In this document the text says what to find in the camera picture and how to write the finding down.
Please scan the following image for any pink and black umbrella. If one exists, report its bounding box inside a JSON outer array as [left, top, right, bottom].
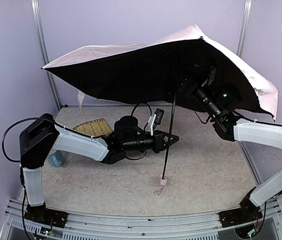
[[40, 24, 280, 196]]

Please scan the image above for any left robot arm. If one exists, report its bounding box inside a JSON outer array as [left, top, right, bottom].
[[18, 113, 179, 225]]

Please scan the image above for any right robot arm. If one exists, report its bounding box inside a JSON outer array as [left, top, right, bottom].
[[178, 76, 282, 227]]

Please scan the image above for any yellow woven bamboo tray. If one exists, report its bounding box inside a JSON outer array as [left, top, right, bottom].
[[73, 118, 112, 137]]

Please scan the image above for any light blue cup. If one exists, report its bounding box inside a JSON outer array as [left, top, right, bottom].
[[47, 151, 64, 168]]

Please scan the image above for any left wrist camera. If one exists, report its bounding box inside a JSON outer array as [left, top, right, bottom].
[[145, 108, 164, 136]]

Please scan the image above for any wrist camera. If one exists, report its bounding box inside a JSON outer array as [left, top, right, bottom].
[[202, 66, 217, 87], [145, 108, 164, 136]]

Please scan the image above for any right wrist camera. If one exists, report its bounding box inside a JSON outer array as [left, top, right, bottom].
[[202, 66, 217, 87]]

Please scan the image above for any black left camera cable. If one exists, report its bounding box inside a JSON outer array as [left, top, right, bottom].
[[130, 102, 154, 131]]

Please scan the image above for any aluminium front rail frame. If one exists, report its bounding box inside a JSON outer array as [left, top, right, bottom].
[[0, 197, 282, 240]]

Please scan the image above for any right aluminium corner post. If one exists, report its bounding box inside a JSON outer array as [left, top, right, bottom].
[[236, 0, 253, 57]]

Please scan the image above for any aluminium corner post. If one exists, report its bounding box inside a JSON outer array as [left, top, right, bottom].
[[30, 0, 62, 111], [236, 0, 253, 57]]

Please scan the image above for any left aluminium corner post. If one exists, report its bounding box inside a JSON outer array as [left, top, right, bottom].
[[30, 0, 62, 111]]

